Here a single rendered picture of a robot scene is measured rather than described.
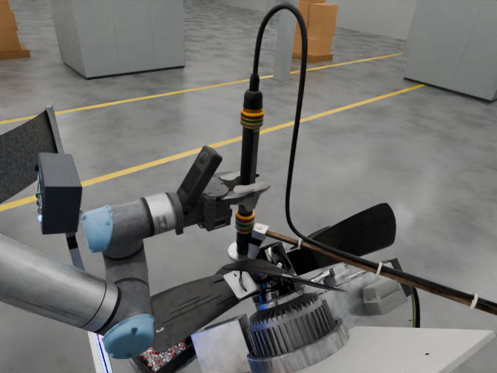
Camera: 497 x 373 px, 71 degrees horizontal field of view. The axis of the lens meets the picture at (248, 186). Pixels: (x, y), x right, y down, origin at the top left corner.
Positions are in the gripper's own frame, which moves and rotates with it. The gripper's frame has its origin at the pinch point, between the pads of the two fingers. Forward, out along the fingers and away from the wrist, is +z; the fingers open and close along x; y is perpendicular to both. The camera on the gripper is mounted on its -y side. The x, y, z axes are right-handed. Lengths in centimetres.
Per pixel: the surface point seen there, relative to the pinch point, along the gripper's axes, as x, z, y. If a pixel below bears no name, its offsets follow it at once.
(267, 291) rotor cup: 5.0, 2.0, 31.6
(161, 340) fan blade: 6.0, -26.1, 31.1
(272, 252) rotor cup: 0.1, 6.0, 24.2
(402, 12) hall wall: -825, 1095, 71
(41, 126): -207, -42, 62
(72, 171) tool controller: -68, -33, 26
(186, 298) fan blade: -2.6, -17.1, 32.0
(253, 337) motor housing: 10.0, -4.5, 40.0
